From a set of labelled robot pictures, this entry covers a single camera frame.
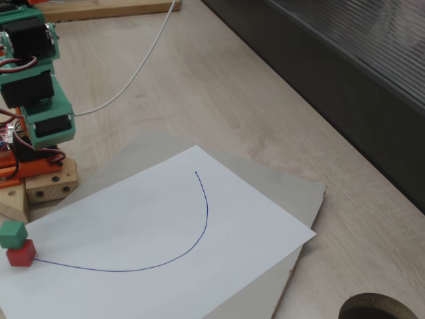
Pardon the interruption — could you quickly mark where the white paper sheet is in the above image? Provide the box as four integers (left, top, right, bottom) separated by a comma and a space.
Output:
0, 145, 317, 319

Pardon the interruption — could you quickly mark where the ribbed glass desk partition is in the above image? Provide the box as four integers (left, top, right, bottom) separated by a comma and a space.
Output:
202, 0, 425, 213

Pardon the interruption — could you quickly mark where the wooden base block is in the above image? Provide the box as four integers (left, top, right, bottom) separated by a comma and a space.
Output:
25, 158, 80, 204

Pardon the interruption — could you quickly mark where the grey chipboard panel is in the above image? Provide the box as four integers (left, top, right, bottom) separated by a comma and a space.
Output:
66, 131, 328, 319

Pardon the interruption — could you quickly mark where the white USB cable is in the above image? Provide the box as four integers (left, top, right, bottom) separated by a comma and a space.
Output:
73, 0, 177, 116

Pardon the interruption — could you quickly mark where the wooden base plank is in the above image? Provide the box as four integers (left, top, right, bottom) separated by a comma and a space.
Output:
0, 182, 30, 224

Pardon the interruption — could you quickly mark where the orange circuit board holder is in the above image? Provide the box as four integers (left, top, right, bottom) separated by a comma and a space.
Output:
0, 149, 21, 189

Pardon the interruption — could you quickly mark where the green cube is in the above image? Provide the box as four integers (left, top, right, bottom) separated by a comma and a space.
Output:
0, 221, 29, 249

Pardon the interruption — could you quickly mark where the red cube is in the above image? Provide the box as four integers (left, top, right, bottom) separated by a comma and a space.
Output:
5, 239, 37, 267

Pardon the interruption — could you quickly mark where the black power cable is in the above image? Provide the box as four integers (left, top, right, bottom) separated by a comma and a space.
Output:
0, 163, 20, 183

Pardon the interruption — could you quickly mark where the wrist servo wire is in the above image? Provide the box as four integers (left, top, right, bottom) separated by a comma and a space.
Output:
0, 55, 38, 74

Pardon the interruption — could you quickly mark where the upper arm servo wire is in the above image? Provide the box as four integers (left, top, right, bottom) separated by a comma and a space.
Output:
0, 108, 25, 126

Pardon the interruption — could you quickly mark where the base servo wire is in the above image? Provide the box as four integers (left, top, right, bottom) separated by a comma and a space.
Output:
13, 132, 67, 167

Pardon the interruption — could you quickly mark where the thin wooden plank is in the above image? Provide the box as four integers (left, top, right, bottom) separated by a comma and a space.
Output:
39, 0, 182, 23

